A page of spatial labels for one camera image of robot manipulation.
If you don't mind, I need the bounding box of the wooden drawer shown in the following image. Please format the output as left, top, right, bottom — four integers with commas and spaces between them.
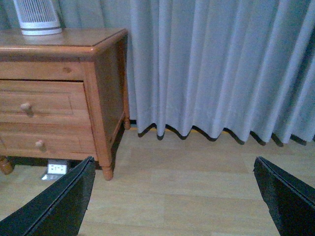
0, 123, 97, 160
0, 80, 91, 126

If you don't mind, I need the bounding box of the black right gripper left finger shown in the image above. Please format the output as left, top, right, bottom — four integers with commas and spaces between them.
0, 156, 95, 236

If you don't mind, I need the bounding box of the grey curtain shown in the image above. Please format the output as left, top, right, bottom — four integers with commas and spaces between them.
0, 0, 315, 148

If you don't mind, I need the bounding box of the white power strip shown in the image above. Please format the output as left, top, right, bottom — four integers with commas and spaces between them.
41, 159, 69, 181

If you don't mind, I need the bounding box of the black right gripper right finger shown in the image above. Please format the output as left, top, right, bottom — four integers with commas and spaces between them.
253, 157, 315, 236

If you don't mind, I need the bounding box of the white cylindrical air purifier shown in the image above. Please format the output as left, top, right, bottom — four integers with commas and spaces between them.
13, 0, 62, 36

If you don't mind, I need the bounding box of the wooden nightstand cabinet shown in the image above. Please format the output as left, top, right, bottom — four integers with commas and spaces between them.
0, 28, 130, 180

